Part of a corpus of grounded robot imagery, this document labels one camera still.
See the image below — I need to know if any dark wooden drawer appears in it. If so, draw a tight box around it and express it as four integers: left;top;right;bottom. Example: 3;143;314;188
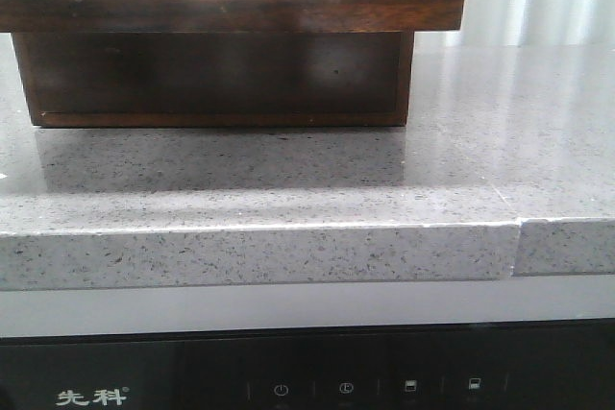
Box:
1;0;464;33
21;32;403;115

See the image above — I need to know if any black appliance control panel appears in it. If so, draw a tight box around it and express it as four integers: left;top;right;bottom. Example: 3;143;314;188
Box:
1;319;614;409

